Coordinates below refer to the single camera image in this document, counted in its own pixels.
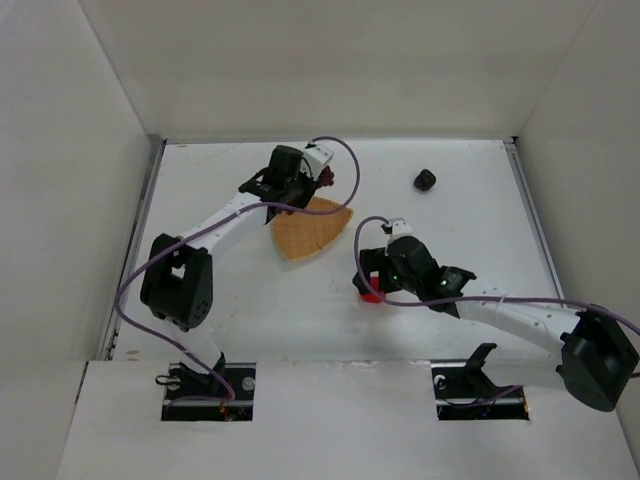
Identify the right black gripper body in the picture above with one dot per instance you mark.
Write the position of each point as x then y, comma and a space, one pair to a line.
377, 270

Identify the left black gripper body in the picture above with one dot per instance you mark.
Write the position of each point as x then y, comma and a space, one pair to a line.
304, 187

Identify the dark red grape bunch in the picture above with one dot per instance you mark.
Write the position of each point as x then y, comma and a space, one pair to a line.
326, 178

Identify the red fake apple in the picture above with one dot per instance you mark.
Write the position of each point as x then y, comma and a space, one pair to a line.
373, 293

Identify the dark fake fruit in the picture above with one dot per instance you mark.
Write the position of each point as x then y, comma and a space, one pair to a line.
424, 181

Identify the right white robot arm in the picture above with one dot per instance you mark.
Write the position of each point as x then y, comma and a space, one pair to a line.
596, 358

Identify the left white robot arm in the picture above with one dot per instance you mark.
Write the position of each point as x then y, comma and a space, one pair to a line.
178, 282

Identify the woven triangular fruit basket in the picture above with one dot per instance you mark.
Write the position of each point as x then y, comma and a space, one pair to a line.
300, 236

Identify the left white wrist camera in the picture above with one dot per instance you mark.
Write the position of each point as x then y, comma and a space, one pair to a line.
318, 157

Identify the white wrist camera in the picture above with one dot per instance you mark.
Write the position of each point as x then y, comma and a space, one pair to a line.
396, 228
318, 157

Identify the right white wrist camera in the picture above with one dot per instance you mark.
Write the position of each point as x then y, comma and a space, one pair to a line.
396, 228

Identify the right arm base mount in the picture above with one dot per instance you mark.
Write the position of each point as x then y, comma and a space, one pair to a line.
463, 392

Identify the left aluminium table rail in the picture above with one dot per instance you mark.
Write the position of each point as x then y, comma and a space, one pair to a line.
110, 328

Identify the aluminium table rail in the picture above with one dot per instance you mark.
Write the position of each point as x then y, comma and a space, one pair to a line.
542, 235
110, 328

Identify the right aluminium table rail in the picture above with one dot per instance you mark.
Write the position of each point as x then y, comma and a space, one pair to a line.
542, 235

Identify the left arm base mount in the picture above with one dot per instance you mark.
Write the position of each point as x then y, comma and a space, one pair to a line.
191, 397

